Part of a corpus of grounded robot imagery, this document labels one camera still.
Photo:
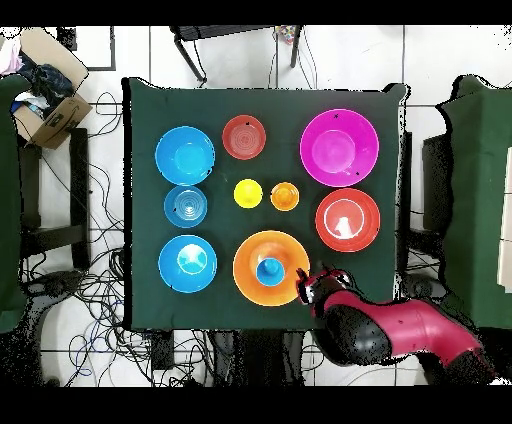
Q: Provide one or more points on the blue cup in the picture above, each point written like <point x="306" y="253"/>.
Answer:
<point x="270" y="272"/>

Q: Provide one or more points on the large orange bowl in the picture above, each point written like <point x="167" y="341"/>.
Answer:
<point x="248" y="248"/>

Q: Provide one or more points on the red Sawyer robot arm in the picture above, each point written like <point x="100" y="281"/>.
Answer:
<point x="420" y="324"/>

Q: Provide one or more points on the orange cup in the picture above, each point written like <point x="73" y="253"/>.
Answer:
<point x="284" y="196"/>

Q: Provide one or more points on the wide red bowl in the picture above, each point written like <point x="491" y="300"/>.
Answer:
<point x="348" y="200"/>

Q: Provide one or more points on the yellow cup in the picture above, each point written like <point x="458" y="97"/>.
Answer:
<point x="248" y="193"/>

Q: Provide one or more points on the large blue bowl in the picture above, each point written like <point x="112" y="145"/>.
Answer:
<point x="187" y="280"/>
<point x="184" y="156"/>

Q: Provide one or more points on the large pink bowl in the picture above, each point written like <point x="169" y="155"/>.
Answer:
<point x="339" y="148"/>

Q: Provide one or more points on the small teal blue bowl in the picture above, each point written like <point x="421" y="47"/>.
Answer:
<point x="185" y="206"/>

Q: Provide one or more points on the small red bowl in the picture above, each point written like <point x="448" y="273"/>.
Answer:
<point x="244" y="138"/>

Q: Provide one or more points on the black power box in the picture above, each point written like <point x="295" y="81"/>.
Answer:
<point x="162" y="350"/>

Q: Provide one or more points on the dark green table cloth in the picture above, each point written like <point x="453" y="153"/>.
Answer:
<point x="248" y="104"/>

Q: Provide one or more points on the green covered table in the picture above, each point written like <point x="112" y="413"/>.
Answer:
<point x="476" y="200"/>
<point x="8" y="200"/>

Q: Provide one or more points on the colourful small item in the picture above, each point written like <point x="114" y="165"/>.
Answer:
<point x="286" y="34"/>

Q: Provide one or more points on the cardboard box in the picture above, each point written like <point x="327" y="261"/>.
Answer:
<point x="60" y="120"/>

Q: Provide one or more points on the dark blue cloth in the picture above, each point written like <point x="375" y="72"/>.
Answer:
<point x="48" y="82"/>

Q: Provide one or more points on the pink cloth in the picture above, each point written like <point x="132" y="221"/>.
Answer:
<point x="10" y="58"/>

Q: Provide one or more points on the black bench frame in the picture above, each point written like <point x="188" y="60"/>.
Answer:
<point x="80" y="192"/>

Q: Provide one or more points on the black stool frame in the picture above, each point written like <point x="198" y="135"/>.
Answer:
<point x="224" y="32"/>

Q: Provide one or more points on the thin black square frame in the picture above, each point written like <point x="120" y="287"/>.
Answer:
<point x="112" y="48"/>

